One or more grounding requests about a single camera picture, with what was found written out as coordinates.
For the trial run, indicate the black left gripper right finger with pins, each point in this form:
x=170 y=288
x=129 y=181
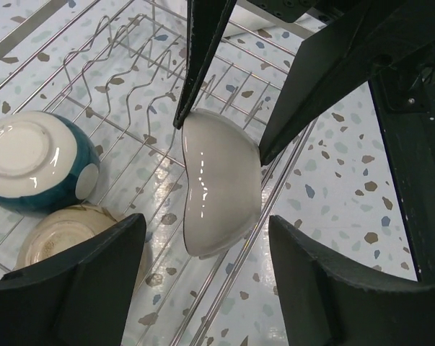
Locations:
x=329 y=299

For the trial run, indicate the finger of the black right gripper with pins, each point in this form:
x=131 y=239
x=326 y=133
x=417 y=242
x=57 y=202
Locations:
x=206 y=23

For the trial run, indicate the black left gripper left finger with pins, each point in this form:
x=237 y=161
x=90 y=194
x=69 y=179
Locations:
x=80 y=296

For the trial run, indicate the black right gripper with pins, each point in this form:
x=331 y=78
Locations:
x=391 y=46

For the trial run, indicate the beige ceramic bowl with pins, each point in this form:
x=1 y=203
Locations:
x=63 y=229

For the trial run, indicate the metal wire dish rack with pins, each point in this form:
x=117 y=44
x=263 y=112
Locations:
x=115 y=69

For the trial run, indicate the teal white patterned bowl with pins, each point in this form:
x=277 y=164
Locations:
x=46 y=163

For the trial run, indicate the small white bowl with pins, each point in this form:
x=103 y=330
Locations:
x=222 y=164

